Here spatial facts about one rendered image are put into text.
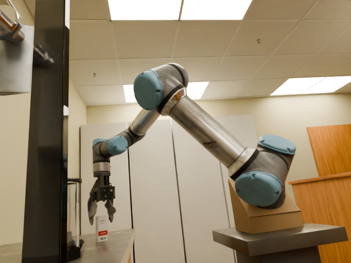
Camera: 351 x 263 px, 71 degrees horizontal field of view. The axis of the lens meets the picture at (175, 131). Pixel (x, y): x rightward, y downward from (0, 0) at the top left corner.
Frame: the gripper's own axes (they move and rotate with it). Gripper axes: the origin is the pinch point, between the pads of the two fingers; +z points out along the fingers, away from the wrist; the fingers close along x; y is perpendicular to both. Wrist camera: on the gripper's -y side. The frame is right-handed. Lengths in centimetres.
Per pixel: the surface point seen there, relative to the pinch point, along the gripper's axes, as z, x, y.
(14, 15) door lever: -18, -43, 90
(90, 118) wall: -142, 90, -251
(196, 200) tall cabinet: -3, 187, -139
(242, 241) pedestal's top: 8, 18, 58
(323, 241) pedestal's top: 11, 37, 72
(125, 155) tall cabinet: -70, 112, -185
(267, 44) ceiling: -162, 200, -5
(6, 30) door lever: -17, -43, 90
